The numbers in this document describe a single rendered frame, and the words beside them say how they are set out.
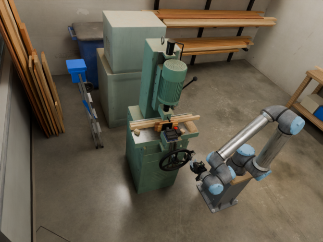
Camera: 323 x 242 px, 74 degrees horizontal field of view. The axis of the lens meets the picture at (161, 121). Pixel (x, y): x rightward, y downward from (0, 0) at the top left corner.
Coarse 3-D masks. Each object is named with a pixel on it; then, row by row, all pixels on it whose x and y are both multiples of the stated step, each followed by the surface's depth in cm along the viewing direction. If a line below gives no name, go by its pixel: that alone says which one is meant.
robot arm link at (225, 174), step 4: (224, 164) 153; (220, 168) 151; (224, 168) 150; (228, 168) 150; (216, 172) 154; (220, 172) 151; (224, 172) 149; (228, 172) 148; (232, 172) 148; (216, 176) 150; (220, 176) 148; (224, 176) 148; (228, 176) 147; (232, 176) 148; (220, 180) 147; (224, 180) 147; (228, 180) 148; (224, 184) 148
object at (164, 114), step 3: (159, 105) 188; (162, 105) 188; (159, 108) 188; (162, 108) 185; (159, 111) 189; (162, 111) 182; (168, 111) 183; (162, 114) 183; (165, 114) 180; (168, 114) 181; (171, 114) 182; (162, 117) 184; (165, 117) 182; (168, 117) 184
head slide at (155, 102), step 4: (160, 64) 168; (160, 68) 164; (156, 72) 172; (160, 72) 165; (156, 76) 174; (160, 76) 167; (156, 80) 175; (160, 80) 170; (156, 84) 176; (156, 88) 178; (156, 92) 179; (156, 96) 181; (152, 100) 191; (156, 100) 184; (152, 104) 193; (156, 104) 187; (156, 108) 190
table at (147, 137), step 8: (144, 128) 188; (152, 128) 190; (184, 128) 196; (136, 136) 180; (144, 136) 182; (152, 136) 183; (160, 136) 184; (184, 136) 191; (192, 136) 196; (136, 144) 175; (144, 144) 179; (152, 144) 183; (160, 144) 182
